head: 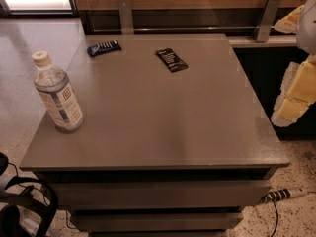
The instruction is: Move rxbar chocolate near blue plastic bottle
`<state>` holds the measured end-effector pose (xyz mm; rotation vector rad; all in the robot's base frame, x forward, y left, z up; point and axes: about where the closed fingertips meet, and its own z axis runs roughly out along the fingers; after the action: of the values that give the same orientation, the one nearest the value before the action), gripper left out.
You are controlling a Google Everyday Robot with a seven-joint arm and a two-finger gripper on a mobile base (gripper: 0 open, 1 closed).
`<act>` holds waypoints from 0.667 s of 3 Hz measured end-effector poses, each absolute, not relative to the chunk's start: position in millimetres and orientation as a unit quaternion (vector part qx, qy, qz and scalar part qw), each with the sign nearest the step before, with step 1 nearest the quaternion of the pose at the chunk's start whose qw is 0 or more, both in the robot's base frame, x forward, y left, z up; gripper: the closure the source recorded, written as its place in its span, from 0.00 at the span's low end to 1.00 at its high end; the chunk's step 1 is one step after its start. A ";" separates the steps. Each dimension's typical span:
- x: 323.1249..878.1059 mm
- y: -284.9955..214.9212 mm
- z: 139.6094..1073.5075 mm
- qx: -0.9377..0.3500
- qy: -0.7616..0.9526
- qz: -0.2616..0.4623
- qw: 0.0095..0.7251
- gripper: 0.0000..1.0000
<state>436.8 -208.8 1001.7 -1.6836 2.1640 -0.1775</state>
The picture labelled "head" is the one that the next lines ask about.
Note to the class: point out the right metal bracket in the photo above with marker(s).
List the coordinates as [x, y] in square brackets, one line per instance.
[262, 30]

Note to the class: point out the left metal bracket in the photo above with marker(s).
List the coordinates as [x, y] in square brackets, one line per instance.
[125, 16]

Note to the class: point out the metal bracket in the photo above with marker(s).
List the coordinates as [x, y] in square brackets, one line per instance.
[125, 16]
[262, 30]

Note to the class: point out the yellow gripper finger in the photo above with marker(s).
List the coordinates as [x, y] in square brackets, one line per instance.
[298, 93]
[288, 24]

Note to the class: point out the black headphones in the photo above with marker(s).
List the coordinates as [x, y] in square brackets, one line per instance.
[17, 191]

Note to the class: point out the white power strip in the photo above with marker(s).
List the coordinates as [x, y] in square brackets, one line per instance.
[274, 196]

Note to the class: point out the black rxbar chocolate wrapper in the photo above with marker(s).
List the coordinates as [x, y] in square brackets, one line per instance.
[171, 60]

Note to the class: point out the clear plastic water bottle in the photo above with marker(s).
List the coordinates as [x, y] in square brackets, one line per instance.
[56, 91]

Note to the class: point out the blue snack bar wrapper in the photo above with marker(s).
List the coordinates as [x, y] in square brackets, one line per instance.
[103, 48]

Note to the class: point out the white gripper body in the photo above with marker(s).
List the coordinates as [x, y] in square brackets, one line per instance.
[308, 27]

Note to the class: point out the grey drawer cabinet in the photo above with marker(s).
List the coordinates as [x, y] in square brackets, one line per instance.
[159, 154]

